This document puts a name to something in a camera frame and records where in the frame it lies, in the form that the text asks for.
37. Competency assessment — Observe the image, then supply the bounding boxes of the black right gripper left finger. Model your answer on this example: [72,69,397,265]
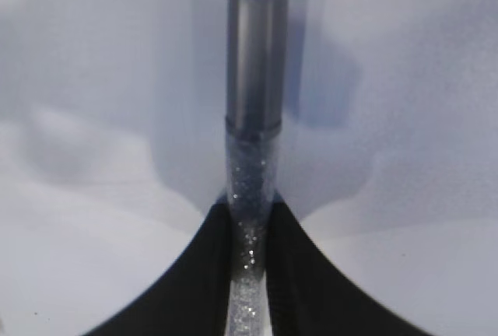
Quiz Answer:
[88,203,232,335]

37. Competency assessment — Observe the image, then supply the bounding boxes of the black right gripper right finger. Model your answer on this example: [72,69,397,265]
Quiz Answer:
[266,201,422,336]

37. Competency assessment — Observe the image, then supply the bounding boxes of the silver glitter pen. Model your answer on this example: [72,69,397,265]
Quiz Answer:
[225,0,288,335]

